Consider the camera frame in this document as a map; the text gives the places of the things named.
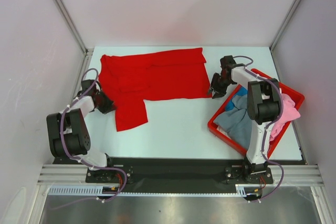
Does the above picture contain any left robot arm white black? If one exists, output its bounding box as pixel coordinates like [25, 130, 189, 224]
[46, 80, 116, 182]

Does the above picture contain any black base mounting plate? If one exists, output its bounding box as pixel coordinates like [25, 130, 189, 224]
[54, 157, 274, 195]

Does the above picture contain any right grey cable duct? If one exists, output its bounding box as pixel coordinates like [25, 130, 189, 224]
[236, 184, 263, 200]

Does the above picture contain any left aluminium corner post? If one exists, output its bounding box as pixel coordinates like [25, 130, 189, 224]
[53, 0, 89, 56]

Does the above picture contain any right aluminium corner post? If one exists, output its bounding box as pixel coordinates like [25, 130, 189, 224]
[269, 0, 302, 52]

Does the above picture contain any aluminium corner post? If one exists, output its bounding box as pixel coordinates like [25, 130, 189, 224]
[53, 0, 89, 56]
[269, 0, 302, 52]

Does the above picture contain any blue t-shirt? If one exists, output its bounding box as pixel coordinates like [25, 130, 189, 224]
[225, 87, 247, 111]

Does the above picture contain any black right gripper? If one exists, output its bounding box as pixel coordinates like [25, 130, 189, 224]
[207, 72, 234, 99]

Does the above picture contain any red t-shirt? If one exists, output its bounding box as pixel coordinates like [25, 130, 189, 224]
[99, 48, 210, 132]

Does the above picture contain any left grey cable duct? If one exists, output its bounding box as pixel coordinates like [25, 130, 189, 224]
[48, 185, 119, 197]

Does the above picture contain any grey-blue t-shirt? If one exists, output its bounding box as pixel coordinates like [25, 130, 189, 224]
[214, 95, 252, 149]

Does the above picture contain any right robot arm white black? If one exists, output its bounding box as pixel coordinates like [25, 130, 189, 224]
[208, 55, 284, 183]

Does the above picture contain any pink t-shirt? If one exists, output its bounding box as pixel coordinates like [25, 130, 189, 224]
[270, 93, 300, 142]

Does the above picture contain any grey cable duct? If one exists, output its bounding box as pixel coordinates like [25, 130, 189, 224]
[236, 184, 263, 200]
[48, 185, 119, 197]

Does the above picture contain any aluminium front rail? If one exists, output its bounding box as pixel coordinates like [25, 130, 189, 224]
[37, 165, 324, 187]

